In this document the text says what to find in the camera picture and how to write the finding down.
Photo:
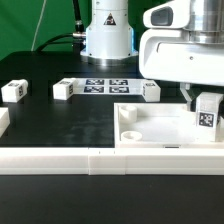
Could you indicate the sheet of fiducial markers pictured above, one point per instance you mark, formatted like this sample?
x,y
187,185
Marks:
x,y
108,86

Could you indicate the white square tabletop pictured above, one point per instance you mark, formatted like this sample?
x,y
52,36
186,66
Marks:
x,y
161,125

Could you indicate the white front fence bar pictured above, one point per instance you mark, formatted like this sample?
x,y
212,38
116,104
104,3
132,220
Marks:
x,y
111,161

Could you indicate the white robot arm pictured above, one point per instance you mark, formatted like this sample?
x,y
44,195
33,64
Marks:
x,y
109,37

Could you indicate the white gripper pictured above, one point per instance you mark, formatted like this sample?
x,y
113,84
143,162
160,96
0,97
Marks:
x,y
184,42

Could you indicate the white left fence piece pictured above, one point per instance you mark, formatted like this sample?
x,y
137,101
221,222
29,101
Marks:
x,y
4,120

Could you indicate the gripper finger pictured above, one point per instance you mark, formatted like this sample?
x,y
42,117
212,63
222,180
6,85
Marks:
x,y
221,109

